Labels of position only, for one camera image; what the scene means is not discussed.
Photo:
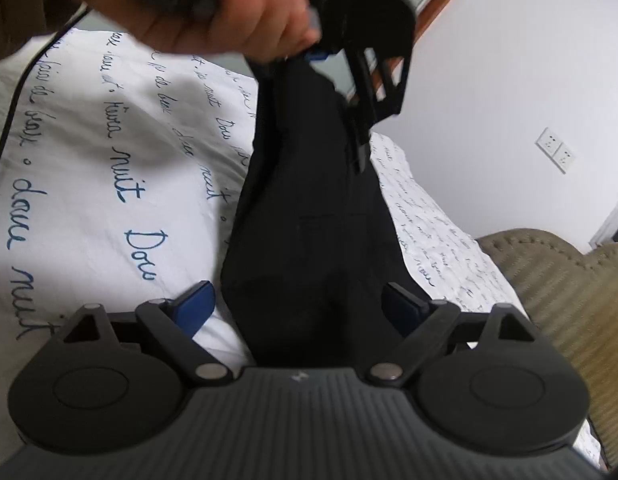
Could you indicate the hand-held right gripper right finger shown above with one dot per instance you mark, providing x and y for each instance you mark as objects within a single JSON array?
[{"x": 405, "y": 310}]

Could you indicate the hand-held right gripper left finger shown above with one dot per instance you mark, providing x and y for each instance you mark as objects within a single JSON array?
[{"x": 196, "y": 305}]

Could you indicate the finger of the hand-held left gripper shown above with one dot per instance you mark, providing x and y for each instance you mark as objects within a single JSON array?
[
  {"x": 376, "y": 90},
  {"x": 318, "y": 55}
]

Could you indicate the black pants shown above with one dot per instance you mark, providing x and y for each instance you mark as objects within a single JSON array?
[{"x": 309, "y": 210}]

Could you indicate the person's left hand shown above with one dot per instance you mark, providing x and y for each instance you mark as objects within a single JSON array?
[{"x": 259, "y": 10}]

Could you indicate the olive upholstered headboard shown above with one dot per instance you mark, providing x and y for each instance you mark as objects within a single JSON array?
[{"x": 564, "y": 310}]

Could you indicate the white script-printed bed sheet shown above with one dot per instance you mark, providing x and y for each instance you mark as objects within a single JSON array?
[{"x": 89, "y": 160}]

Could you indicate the white door trim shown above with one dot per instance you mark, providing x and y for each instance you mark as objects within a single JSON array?
[{"x": 611, "y": 217}]

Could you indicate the white wall socket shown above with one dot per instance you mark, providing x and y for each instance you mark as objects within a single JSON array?
[
  {"x": 548, "y": 140},
  {"x": 565, "y": 158}
]

